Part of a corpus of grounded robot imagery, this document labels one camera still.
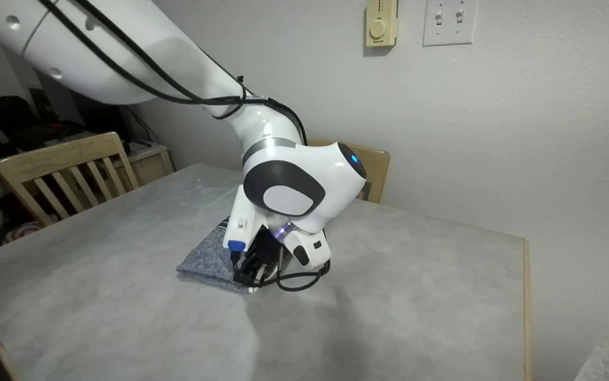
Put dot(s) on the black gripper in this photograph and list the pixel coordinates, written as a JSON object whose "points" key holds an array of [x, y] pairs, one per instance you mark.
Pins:
{"points": [[264, 245]]}

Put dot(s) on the blue-grey woven towel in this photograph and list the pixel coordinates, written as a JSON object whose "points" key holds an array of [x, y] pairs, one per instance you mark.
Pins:
{"points": [[201, 265]]}

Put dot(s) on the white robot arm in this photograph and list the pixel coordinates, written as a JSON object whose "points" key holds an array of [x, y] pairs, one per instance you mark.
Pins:
{"points": [[179, 55]]}

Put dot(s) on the small beige wooden cabinet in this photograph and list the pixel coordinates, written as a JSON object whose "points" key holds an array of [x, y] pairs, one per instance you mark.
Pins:
{"points": [[152, 165]]}

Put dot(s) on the light wooden slat chair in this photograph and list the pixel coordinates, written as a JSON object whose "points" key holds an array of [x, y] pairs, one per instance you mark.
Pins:
{"points": [[43, 159], [376, 172]]}

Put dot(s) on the pink cloth item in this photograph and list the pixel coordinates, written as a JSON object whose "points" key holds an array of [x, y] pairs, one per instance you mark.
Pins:
{"points": [[21, 231]]}

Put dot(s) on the white blue-tipped bracket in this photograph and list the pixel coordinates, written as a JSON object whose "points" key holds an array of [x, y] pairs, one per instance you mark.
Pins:
{"points": [[239, 225]]}

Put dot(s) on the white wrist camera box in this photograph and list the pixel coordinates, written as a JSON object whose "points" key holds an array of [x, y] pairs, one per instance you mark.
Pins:
{"points": [[311, 245]]}

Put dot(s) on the white wall outlet plate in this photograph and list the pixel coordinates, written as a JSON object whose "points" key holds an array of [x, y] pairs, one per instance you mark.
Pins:
{"points": [[451, 23]]}

